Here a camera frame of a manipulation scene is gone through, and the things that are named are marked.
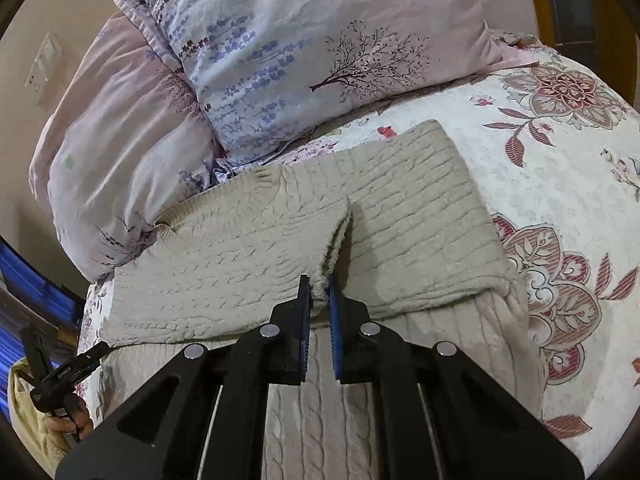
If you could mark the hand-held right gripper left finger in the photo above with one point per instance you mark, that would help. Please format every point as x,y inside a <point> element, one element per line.
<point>302,342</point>

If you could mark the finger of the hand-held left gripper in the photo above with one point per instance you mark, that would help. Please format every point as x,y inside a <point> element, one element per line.
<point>91,355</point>

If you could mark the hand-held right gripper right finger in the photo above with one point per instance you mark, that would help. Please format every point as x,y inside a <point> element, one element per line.
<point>338,342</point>

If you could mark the person's left hand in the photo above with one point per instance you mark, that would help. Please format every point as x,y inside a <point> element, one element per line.
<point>70,422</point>

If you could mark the blue striped cloth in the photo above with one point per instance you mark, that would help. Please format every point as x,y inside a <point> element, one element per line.
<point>22,305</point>

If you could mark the pink floral pillow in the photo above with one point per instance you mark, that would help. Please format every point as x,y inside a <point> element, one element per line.
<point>115,160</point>

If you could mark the white floral bed sheet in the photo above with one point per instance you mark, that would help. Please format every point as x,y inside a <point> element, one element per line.
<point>565,170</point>

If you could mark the lavender tree print pillow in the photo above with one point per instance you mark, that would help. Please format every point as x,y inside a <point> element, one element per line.
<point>300,45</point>

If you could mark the wooden headboard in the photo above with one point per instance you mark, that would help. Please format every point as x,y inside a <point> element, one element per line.
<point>590,5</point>

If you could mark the white wall switch panel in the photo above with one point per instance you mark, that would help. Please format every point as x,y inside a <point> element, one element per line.
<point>44,62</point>

